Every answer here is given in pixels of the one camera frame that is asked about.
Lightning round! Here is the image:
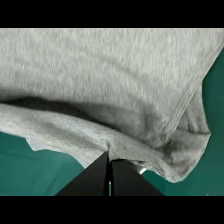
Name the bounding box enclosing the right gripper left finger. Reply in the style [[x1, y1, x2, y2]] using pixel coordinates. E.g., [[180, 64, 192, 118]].
[[55, 151, 110, 197]]

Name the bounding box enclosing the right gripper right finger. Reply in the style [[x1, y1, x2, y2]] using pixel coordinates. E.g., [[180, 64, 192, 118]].
[[108, 159, 164, 197]]

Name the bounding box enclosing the grey T-shirt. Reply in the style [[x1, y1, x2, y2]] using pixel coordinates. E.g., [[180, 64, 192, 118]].
[[0, 27, 224, 184]]

